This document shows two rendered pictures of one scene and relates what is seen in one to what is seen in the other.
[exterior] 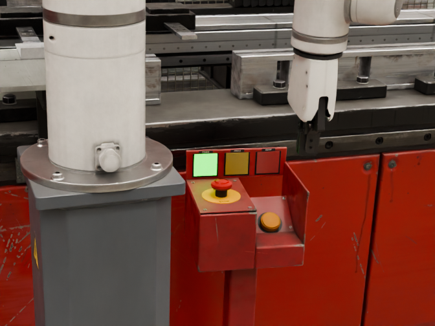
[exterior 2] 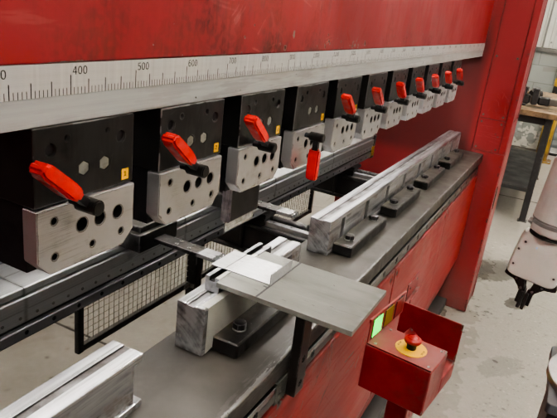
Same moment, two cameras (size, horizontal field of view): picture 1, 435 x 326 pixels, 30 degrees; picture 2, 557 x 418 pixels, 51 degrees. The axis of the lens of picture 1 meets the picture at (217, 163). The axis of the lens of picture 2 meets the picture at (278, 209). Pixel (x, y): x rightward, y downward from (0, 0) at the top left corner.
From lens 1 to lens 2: 133 cm
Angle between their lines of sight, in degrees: 42
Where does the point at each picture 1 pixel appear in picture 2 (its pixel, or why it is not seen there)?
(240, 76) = (329, 237)
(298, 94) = (541, 269)
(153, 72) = (297, 255)
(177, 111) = not seen: hidden behind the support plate
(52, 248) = not seen: outside the picture
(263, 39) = (269, 193)
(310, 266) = not seen: hidden behind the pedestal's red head
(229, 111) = (346, 271)
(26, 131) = (284, 353)
